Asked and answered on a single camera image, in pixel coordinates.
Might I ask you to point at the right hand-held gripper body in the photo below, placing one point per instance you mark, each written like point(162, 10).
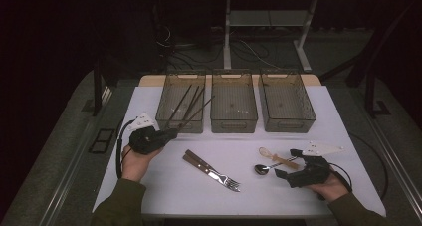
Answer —
point(313, 174)

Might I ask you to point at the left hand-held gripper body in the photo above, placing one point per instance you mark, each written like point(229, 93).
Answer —
point(147, 141)

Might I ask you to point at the wooden spoon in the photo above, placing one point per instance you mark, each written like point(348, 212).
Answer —
point(282, 160)

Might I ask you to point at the metal spoon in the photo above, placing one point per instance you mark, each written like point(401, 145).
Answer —
point(262, 169)

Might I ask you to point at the smoky clear plastic bin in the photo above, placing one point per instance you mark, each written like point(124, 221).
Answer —
point(234, 103)
point(172, 100)
point(285, 103)

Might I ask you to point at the person's right hand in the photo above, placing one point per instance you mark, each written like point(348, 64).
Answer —
point(330, 190)

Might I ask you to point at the person's left hand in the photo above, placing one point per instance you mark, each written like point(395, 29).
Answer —
point(136, 166)

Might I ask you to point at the black metal stand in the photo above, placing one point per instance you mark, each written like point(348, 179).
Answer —
point(370, 93)
point(97, 93)

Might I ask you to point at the metal floor rail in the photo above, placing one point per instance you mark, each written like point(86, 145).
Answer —
point(71, 166)
point(394, 163)

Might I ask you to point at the white metal desk frame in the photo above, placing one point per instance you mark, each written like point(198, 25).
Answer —
point(265, 18)

